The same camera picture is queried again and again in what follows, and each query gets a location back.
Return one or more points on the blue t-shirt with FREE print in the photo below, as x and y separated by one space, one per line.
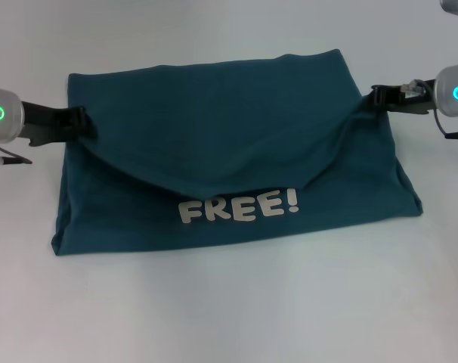
221 151

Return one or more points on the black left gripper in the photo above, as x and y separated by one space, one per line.
44 123

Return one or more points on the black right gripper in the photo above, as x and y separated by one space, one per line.
410 104

